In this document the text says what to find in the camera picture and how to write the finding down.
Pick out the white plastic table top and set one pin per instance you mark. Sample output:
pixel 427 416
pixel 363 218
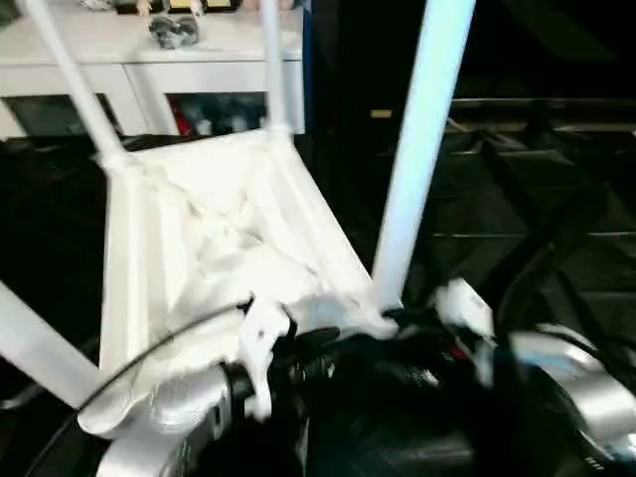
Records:
pixel 199 238

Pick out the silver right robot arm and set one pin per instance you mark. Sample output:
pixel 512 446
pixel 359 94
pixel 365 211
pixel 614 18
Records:
pixel 571 377

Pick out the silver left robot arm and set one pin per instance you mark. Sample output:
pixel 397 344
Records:
pixel 174 412

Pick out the black plastic mat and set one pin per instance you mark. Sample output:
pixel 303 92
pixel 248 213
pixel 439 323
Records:
pixel 522 223

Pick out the dark metal rod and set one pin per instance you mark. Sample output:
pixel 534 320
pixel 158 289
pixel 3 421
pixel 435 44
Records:
pixel 541 103

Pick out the clear bag of black parts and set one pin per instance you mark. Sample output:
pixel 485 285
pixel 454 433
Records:
pixel 175 32

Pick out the white cabinet with glass doors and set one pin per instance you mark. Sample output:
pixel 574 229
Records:
pixel 124 54

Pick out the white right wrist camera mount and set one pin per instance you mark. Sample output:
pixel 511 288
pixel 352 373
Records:
pixel 467 308

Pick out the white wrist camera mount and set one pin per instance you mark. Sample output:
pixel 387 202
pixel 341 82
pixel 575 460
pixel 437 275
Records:
pixel 467 308
pixel 261 333

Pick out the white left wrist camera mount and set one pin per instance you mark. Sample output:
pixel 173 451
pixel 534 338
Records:
pixel 261 333

